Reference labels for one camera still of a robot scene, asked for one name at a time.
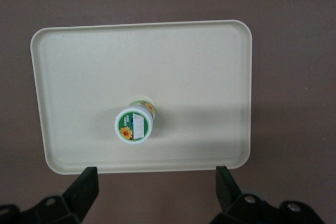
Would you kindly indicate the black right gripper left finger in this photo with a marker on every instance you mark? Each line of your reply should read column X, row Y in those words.
column 78, row 197

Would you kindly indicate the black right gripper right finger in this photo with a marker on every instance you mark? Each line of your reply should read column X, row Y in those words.
column 231, row 200

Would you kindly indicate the green gum bottle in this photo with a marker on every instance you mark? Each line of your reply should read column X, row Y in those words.
column 134, row 127

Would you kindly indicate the beige rectangular tray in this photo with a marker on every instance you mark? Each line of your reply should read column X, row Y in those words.
column 141, row 64

